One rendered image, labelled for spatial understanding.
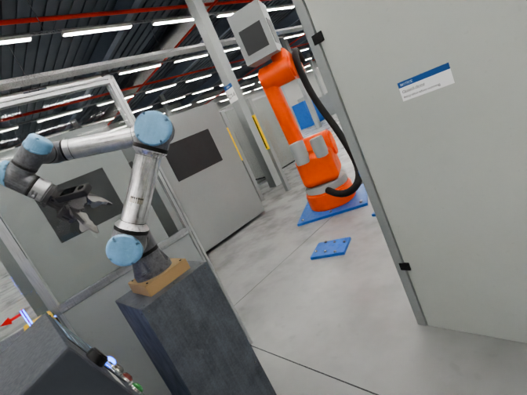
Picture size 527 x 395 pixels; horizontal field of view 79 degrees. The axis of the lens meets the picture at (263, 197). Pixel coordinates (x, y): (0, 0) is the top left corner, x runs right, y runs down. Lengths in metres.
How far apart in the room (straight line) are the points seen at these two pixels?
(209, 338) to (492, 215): 1.26
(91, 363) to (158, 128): 0.78
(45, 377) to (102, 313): 1.60
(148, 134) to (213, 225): 4.01
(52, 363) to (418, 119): 1.43
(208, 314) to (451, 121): 1.23
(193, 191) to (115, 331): 3.14
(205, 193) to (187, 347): 3.85
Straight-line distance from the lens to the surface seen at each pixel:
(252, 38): 4.37
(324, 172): 4.23
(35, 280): 2.00
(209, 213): 5.02
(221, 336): 1.41
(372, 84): 1.57
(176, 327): 1.30
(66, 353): 0.47
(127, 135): 1.29
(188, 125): 5.15
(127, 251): 1.17
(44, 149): 1.25
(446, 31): 1.45
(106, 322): 2.09
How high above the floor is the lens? 1.39
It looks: 11 degrees down
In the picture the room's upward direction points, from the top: 25 degrees counter-clockwise
